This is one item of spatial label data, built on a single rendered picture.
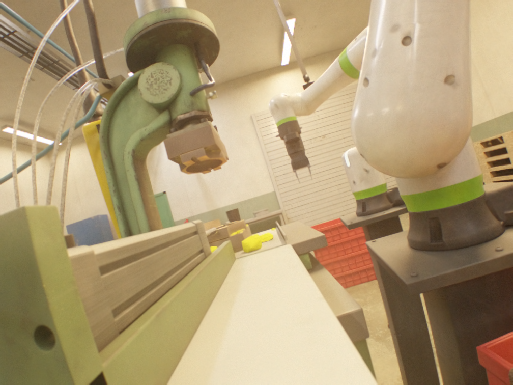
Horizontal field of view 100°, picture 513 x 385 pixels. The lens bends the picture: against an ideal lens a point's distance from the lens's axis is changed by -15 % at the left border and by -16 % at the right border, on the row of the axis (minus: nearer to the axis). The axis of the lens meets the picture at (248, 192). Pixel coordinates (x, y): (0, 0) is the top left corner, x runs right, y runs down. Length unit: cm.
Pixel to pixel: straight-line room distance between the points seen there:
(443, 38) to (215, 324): 30
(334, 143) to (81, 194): 649
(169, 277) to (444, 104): 27
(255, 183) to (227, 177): 68
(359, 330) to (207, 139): 36
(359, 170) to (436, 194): 55
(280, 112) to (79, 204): 692
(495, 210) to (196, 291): 45
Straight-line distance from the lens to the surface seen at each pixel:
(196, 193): 614
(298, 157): 108
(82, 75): 78
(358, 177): 97
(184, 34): 59
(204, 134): 46
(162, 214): 636
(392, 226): 100
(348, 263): 277
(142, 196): 55
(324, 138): 623
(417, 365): 122
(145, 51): 61
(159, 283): 17
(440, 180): 44
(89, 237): 687
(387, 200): 99
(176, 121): 54
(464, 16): 33
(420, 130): 27
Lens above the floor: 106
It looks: 4 degrees up
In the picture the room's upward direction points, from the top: 17 degrees counter-clockwise
